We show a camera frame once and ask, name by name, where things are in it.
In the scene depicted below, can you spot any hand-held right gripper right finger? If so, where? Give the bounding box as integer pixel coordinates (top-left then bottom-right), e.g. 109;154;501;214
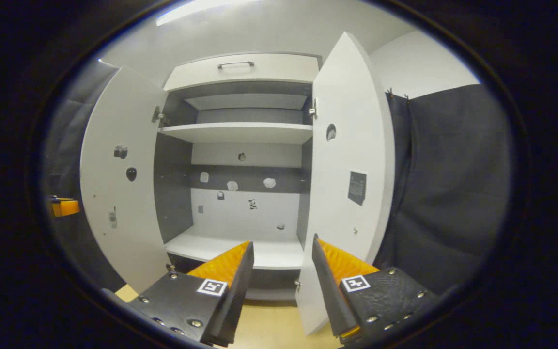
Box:
311;234;439;345

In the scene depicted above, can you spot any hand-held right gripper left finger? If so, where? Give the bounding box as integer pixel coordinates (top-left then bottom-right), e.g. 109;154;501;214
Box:
129;241;255;347

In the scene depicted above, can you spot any cabinet door with camera sticker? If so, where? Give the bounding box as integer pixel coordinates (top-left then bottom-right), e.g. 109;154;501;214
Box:
79;66;173;294

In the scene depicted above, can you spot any grey double-door shoe cabinet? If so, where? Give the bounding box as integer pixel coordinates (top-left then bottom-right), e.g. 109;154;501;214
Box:
153;52;322;307

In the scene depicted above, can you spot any cabinet door with headphones sticker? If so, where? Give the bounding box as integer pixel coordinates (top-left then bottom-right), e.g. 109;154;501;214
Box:
294;32;396;336

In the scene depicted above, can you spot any white cabinet bottom board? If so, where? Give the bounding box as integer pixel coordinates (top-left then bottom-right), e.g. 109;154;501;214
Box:
165;225;306;270

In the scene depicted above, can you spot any white cabinet shelf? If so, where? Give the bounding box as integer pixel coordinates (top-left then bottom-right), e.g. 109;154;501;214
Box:
159;122;313;145

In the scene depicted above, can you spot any black backdrop cloth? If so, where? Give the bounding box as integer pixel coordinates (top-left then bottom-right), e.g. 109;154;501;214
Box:
42;58;127;294
373;83;512;296

